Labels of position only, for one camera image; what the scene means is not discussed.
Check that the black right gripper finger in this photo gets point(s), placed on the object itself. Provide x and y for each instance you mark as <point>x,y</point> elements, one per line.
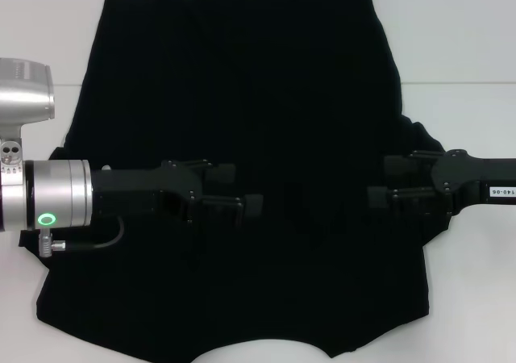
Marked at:
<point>403,163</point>
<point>379,197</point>

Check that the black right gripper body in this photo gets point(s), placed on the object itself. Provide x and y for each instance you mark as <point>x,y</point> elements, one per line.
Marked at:
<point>471,181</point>

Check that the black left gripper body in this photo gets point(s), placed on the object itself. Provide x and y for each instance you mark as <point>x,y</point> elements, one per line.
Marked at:
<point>133,193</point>

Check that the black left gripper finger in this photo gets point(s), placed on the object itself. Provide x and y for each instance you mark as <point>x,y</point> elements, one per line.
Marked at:
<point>252,205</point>
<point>221,172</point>

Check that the black shirt with white print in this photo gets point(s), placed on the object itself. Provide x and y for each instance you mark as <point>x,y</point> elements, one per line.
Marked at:
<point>262,88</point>

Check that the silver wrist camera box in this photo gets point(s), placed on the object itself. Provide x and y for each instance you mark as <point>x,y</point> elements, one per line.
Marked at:
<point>28,97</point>

